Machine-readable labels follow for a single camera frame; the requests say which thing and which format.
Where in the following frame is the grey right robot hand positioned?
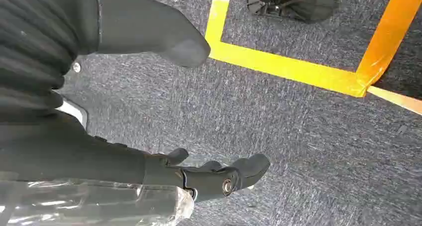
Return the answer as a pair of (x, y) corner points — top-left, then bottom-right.
(0, 0), (271, 203)

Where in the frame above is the clear plastic wrap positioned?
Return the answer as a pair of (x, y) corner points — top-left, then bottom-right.
(0, 179), (195, 226)

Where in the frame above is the ribbed dark right arm sleeve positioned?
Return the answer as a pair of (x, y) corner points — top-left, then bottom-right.
(0, 0), (100, 120)

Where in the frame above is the yellow floor tape strip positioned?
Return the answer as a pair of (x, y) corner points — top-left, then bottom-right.
(209, 41), (368, 98)
(367, 85), (422, 116)
(205, 0), (233, 59)

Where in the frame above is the orange floor tape strip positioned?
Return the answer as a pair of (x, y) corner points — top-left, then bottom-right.
(355, 0), (422, 87)

